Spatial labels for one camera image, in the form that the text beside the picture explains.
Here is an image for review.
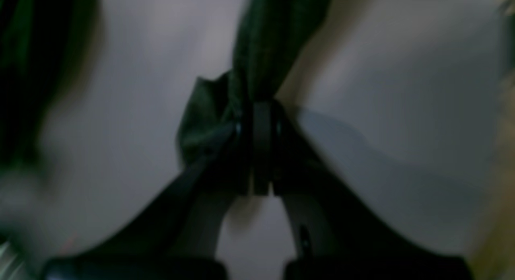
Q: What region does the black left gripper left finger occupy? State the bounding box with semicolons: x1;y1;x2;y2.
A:
41;105;264;280

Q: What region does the dark green t-shirt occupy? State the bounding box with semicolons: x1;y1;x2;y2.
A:
0;0;331;170

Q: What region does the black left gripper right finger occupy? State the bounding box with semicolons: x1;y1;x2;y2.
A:
264;101;473;280

